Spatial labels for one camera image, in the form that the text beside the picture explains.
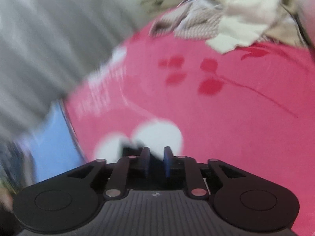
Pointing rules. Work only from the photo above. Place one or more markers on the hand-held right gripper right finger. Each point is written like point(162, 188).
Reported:
point(168, 162)

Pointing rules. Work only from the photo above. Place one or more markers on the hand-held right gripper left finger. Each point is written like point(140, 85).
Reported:
point(145, 162)

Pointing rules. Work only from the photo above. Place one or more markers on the pink floral blanket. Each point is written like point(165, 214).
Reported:
point(196, 115)

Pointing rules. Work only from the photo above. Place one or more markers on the light blue folded cloth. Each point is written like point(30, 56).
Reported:
point(51, 147)

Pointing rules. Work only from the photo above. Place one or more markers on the pink white checkered garment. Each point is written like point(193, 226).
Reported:
point(196, 22)

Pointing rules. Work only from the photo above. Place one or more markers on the grey curtain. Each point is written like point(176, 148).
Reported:
point(49, 41)

